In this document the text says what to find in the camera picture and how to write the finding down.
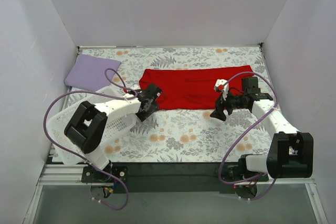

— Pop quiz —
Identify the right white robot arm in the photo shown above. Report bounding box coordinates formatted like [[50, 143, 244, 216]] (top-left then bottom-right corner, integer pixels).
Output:
[[211, 77, 313, 182]]

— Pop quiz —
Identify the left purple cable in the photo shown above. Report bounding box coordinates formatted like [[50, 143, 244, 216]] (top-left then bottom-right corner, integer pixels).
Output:
[[43, 68, 139, 211]]

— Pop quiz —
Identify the floral patterned table cloth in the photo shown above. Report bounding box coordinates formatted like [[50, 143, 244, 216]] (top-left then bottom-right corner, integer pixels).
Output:
[[79, 46, 271, 162]]

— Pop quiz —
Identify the folded lavender t shirt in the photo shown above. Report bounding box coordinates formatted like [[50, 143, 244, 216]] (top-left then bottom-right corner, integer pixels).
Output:
[[64, 54, 121, 91]]

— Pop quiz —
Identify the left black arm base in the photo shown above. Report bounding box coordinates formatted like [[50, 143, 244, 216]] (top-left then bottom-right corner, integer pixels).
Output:
[[80, 165, 128, 199]]

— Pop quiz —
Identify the aluminium frame rail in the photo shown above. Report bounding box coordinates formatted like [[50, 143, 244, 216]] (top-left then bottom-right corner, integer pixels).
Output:
[[25, 163, 327, 223]]

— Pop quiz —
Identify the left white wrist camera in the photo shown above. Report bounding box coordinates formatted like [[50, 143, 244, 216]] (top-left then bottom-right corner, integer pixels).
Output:
[[123, 85, 143, 95]]

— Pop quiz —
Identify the red t shirt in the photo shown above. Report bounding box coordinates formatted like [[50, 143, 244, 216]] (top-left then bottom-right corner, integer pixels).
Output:
[[139, 65, 253, 110]]

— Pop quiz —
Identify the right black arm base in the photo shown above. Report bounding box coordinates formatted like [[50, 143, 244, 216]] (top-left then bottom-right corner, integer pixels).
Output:
[[215, 154, 269, 201]]

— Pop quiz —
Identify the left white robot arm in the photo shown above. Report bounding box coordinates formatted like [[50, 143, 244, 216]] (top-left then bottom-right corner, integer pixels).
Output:
[[64, 83, 162, 182]]

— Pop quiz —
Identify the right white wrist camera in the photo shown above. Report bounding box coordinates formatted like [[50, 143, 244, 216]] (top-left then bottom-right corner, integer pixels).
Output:
[[214, 79, 229, 99]]

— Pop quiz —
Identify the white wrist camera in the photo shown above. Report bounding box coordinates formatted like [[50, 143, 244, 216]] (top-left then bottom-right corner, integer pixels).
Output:
[[214, 79, 229, 99], [123, 85, 143, 95]]

